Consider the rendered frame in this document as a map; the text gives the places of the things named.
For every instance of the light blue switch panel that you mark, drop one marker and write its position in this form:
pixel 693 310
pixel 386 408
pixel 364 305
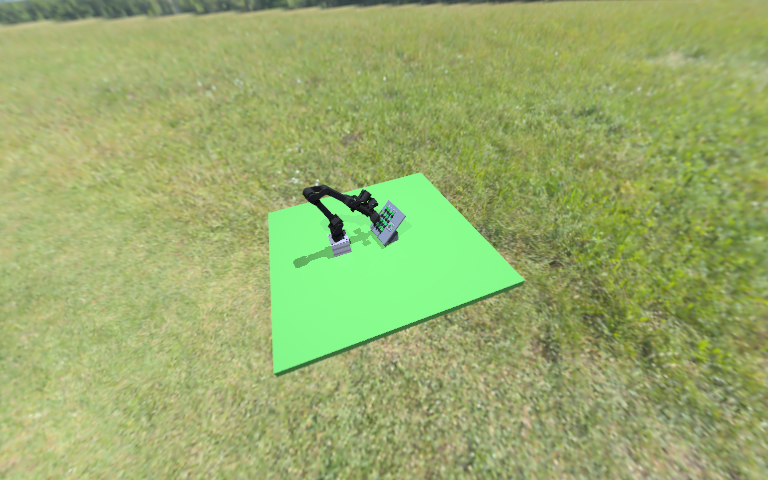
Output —
pixel 386 226

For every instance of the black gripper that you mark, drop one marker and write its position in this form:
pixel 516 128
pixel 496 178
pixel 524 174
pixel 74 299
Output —
pixel 373 215

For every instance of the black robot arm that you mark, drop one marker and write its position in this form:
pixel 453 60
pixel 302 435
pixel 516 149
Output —
pixel 354 202

